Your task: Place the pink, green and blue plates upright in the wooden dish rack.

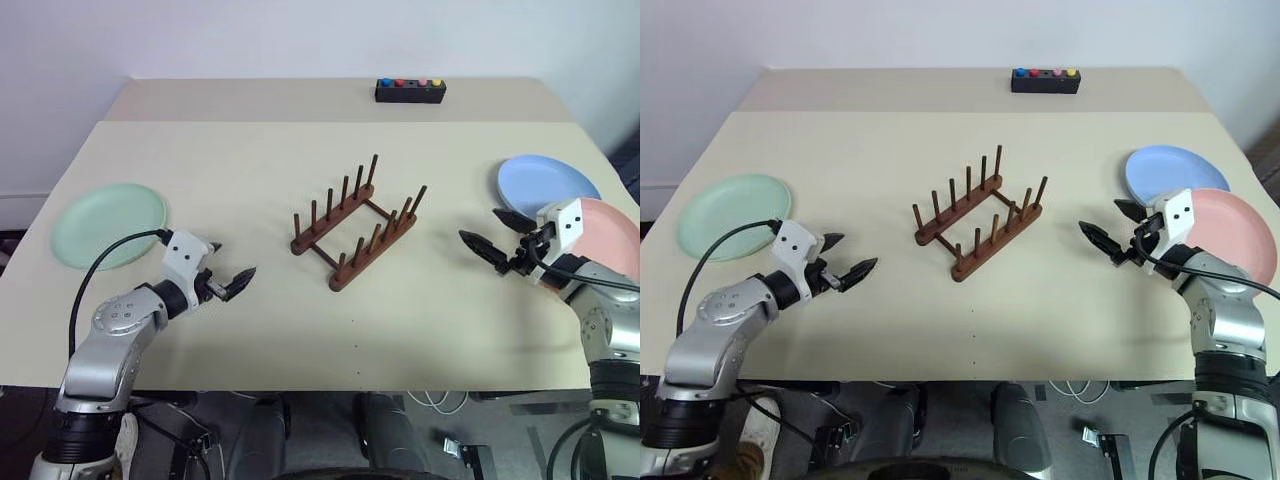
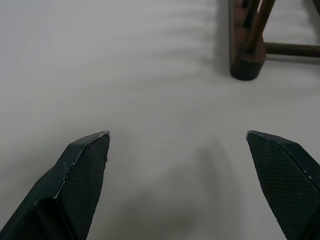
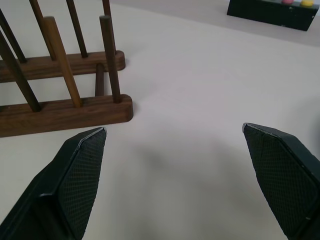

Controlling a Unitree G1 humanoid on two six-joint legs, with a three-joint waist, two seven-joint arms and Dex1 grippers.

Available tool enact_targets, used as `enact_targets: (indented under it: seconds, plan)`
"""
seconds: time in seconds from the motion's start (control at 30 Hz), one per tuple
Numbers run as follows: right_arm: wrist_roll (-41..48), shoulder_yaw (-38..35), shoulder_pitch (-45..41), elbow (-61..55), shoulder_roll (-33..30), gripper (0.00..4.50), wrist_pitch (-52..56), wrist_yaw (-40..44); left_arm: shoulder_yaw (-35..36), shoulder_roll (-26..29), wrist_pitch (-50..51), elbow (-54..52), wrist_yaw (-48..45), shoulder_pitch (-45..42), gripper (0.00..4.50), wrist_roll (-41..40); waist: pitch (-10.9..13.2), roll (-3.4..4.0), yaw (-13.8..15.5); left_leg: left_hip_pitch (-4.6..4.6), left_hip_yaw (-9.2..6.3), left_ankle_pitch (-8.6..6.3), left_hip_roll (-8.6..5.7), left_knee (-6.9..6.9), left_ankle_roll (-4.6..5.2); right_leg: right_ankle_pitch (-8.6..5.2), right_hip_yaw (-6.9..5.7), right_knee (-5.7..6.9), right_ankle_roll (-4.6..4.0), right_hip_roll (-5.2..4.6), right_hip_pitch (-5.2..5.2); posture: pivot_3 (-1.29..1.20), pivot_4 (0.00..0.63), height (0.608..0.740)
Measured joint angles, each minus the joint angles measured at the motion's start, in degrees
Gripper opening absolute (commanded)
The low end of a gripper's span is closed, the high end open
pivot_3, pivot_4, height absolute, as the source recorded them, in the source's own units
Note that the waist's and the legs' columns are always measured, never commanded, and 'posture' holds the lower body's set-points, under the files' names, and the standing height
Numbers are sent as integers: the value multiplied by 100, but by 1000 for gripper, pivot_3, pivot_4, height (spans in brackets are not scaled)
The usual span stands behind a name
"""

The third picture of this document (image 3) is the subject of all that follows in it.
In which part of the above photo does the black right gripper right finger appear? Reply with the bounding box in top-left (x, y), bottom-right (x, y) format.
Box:
top-left (241, 122), bottom-right (320, 240)

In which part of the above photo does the wooden dish rack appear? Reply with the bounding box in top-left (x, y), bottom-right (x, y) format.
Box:
top-left (0, 0), bottom-right (135, 138)

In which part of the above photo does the black button box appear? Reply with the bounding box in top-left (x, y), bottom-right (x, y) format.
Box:
top-left (226, 0), bottom-right (320, 32)

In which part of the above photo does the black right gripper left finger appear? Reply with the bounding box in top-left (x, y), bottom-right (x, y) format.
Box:
top-left (0, 126), bottom-right (108, 240)

